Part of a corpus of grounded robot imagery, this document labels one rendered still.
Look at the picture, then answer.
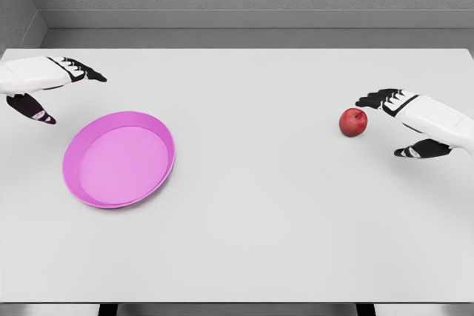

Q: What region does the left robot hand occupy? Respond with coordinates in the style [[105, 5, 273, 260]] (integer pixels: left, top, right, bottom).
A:
[[0, 55, 108, 126]]

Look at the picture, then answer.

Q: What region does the red apple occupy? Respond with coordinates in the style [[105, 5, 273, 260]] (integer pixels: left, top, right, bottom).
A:
[[338, 107, 369, 138]]

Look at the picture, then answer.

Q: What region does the pink round plate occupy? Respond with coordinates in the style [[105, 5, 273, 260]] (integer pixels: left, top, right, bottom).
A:
[[61, 110, 176, 210]]

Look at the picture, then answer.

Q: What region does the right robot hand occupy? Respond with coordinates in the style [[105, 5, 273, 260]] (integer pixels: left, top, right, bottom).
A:
[[355, 88, 474, 159]]

